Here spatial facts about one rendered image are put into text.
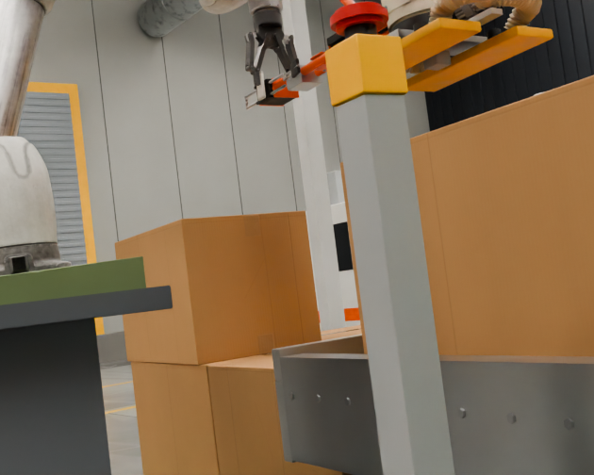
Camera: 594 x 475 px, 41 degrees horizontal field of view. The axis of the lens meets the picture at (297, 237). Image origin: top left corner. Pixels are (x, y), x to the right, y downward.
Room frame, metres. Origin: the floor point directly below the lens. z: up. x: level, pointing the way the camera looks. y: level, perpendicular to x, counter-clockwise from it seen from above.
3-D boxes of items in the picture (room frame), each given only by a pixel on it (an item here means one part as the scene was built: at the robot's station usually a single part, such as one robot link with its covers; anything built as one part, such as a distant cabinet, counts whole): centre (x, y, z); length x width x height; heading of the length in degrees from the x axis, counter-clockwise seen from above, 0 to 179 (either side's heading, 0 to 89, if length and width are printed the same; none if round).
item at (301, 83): (1.96, -0.07, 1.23); 0.07 x 0.07 x 0.04; 33
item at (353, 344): (1.70, -0.23, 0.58); 0.70 x 0.03 x 0.06; 122
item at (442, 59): (1.57, -0.32, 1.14); 0.04 x 0.04 x 0.05; 33
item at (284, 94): (2.08, 0.00, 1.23); 0.08 x 0.07 x 0.05; 33
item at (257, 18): (2.07, 0.01, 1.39); 0.08 x 0.07 x 0.09; 122
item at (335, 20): (0.95, -0.11, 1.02); 0.07 x 0.07 x 0.04
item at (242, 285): (2.54, 0.29, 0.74); 0.60 x 0.40 x 0.40; 31
